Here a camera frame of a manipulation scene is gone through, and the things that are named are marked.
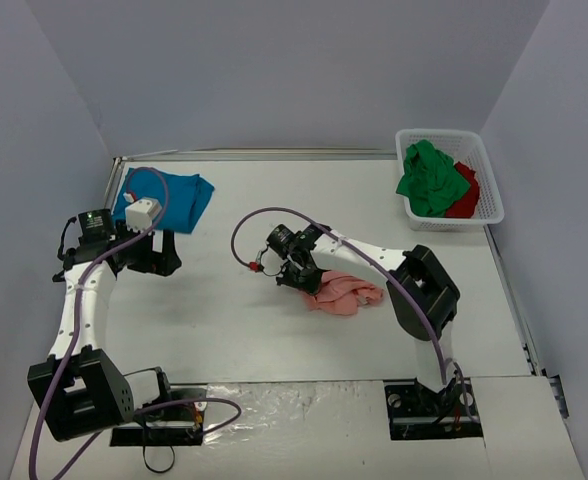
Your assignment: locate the pink t shirt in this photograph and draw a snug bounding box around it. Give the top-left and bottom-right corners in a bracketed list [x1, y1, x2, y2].
[302, 271, 384, 316]

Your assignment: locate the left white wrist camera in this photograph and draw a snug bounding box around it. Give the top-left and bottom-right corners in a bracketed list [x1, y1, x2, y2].
[123, 193, 162, 233]

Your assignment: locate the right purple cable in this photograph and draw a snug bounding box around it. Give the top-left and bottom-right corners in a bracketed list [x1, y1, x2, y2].
[230, 205, 475, 416]

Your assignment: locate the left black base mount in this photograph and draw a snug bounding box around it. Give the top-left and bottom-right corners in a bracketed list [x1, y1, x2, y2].
[109, 405, 206, 448]

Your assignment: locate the white plastic basket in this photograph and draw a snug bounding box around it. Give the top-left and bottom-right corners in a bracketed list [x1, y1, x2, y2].
[395, 128, 504, 232]

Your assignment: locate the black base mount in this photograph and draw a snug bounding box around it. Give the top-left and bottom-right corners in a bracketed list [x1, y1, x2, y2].
[384, 378, 483, 441]
[109, 405, 206, 448]

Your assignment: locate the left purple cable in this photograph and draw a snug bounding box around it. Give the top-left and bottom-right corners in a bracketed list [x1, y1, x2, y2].
[27, 166, 242, 477]

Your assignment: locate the red t shirt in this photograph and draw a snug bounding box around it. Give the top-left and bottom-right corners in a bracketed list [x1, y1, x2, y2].
[445, 162, 480, 219]

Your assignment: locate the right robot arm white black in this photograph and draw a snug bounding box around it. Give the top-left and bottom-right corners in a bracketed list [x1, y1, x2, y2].
[266, 224, 460, 413]

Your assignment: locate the green t shirt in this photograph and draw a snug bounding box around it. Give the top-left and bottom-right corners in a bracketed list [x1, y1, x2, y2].
[396, 139, 469, 218]

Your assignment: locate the purple cable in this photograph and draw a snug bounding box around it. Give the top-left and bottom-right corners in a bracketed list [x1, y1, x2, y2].
[230, 205, 475, 416]
[27, 166, 242, 477]

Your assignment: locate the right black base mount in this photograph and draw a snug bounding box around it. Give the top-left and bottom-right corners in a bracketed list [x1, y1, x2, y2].
[384, 378, 483, 441]

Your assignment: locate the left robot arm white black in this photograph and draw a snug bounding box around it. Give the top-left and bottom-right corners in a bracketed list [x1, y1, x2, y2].
[27, 198, 182, 441]

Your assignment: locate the blue folded t shirt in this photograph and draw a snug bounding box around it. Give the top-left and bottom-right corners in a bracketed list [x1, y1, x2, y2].
[112, 168, 215, 234]

